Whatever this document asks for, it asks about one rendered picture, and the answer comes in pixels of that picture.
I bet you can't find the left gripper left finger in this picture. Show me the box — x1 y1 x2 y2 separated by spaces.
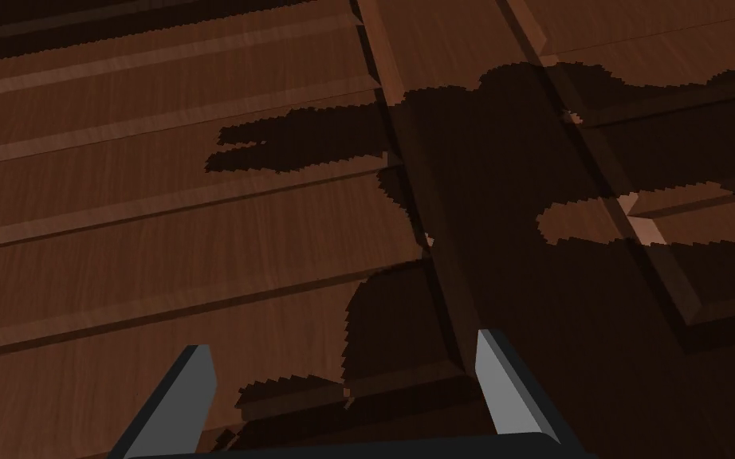
107 343 218 459

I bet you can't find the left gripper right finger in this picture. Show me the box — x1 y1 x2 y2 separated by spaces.
474 328 585 455

